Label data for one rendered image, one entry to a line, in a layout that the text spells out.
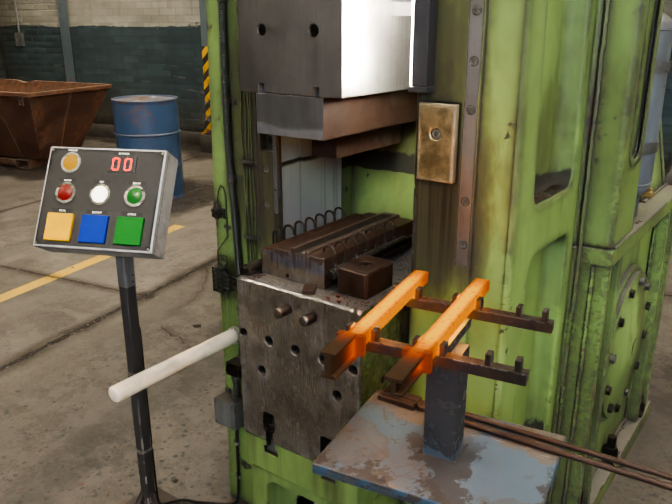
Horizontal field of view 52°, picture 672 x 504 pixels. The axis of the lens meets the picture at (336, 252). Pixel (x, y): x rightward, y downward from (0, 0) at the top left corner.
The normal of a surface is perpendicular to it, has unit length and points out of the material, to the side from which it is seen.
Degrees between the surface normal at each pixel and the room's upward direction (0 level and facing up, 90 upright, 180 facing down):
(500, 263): 90
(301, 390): 90
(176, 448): 0
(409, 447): 0
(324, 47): 90
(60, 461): 0
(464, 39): 90
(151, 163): 60
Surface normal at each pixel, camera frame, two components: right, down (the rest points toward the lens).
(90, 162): -0.17, -0.21
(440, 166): -0.59, 0.25
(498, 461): 0.00, -0.95
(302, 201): 0.81, 0.18
